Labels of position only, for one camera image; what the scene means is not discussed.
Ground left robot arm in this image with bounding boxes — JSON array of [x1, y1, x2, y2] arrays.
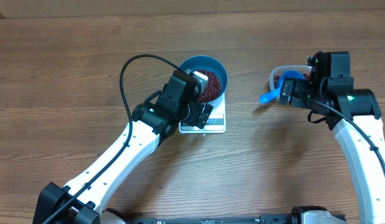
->
[[32, 70, 213, 224]]

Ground clear plastic container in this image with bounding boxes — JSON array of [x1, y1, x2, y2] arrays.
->
[[269, 65, 312, 91]]

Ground blue plastic measuring scoop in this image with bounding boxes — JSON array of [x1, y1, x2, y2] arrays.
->
[[259, 70, 305, 103]]

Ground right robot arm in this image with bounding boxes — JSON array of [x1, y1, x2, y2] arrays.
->
[[279, 51, 385, 223]]

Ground red beans in bowl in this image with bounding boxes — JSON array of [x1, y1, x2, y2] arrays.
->
[[197, 69, 221, 103]]

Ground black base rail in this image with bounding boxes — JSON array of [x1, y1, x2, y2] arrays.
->
[[101, 205, 347, 224]]

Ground white digital kitchen scale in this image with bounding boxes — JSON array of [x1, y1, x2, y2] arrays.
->
[[179, 93, 226, 134]]

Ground blue metal bowl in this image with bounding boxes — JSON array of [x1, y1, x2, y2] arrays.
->
[[179, 55, 228, 95]]

